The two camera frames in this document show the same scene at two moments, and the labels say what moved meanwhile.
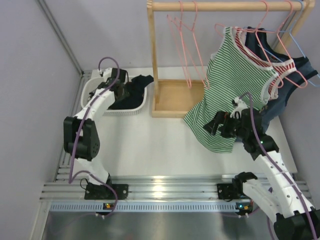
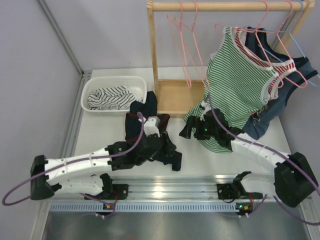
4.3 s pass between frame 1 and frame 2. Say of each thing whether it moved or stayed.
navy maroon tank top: moved
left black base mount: stayed
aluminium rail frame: stayed
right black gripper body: moved
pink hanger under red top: stayed
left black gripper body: moved
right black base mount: stayed
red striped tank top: stayed
